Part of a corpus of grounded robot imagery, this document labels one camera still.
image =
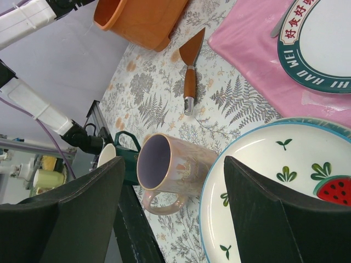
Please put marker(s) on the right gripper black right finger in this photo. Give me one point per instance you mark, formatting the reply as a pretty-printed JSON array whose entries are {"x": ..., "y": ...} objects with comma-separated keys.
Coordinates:
[{"x": 274, "y": 223}]

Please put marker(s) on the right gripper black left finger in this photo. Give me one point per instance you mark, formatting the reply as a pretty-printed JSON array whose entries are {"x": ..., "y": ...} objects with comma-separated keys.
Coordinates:
[{"x": 71, "y": 223}]

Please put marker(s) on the watermelon plate blue rim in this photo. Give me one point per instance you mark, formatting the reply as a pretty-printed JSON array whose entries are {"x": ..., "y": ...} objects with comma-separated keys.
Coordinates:
[{"x": 300, "y": 153}]

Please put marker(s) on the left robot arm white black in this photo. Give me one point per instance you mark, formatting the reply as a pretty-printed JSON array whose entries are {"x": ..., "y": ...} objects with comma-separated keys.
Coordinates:
[{"x": 49, "y": 67}]

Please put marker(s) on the orange plastic dish bin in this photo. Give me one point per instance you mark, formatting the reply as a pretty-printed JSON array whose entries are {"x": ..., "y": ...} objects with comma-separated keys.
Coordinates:
[{"x": 147, "y": 24}]

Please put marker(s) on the floral table mat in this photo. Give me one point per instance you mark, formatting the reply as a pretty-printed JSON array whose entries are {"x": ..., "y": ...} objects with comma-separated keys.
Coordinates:
[{"x": 145, "y": 95}]

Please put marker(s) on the pink cloth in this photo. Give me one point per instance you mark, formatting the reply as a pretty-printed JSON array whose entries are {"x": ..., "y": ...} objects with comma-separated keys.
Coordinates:
[{"x": 243, "y": 40}]

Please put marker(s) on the round plate dark green rim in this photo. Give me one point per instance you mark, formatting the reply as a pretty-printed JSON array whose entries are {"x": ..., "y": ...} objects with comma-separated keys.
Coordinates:
[{"x": 314, "y": 45}]

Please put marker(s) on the small silver spoon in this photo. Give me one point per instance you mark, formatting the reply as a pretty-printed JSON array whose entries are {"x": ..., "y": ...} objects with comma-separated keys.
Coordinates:
[{"x": 275, "y": 31}]

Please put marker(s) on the cream cup teal handle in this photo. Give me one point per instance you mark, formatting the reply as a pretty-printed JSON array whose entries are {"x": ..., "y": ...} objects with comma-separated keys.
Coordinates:
[{"x": 120, "y": 156}]

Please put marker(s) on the iridescent mug pink handle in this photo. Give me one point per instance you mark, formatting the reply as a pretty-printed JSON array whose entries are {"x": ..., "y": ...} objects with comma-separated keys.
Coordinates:
[{"x": 171, "y": 165}]

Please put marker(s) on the metal scraper wooden handle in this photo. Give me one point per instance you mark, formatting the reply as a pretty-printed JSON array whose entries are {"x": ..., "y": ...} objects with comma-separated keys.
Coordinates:
[{"x": 189, "y": 52}]

